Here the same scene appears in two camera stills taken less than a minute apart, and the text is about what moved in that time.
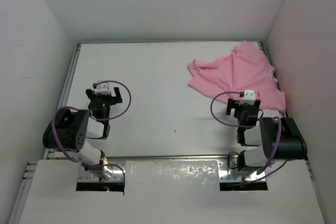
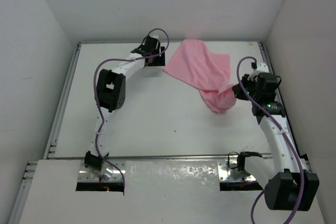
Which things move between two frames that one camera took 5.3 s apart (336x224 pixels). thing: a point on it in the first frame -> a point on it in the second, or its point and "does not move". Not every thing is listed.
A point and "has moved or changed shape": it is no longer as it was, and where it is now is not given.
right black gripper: (233, 104) -> (245, 81)
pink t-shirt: (247, 67) has moved or changed shape
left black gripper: (104, 96) -> (157, 59)
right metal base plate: (226, 173) does not move
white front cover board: (171, 192) does not move
